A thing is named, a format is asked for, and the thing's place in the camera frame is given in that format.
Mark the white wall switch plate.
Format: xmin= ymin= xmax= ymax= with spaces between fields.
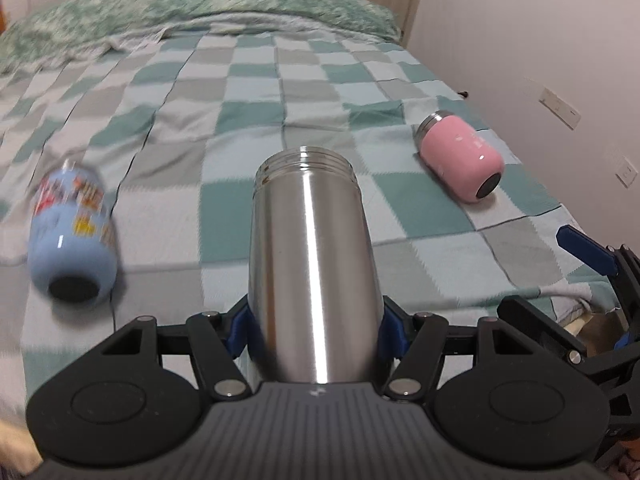
xmin=539 ymin=88 xmax=582 ymax=130

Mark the white wall socket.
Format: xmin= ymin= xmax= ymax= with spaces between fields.
xmin=615 ymin=157 xmax=639 ymax=188

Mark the stainless steel cup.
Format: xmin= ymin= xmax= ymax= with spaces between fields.
xmin=248 ymin=146 xmax=388 ymax=384

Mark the light blue cartoon cup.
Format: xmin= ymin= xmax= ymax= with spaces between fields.
xmin=27 ymin=158 xmax=118 ymax=307

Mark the green floral quilt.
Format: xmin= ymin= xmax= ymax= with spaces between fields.
xmin=1 ymin=0 xmax=401 ymax=74

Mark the green checkered blanket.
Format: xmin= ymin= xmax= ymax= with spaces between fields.
xmin=1 ymin=31 xmax=616 ymax=417

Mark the pink cup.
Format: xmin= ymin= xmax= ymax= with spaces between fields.
xmin=413 ymin=110 xmax=506 ymax=204

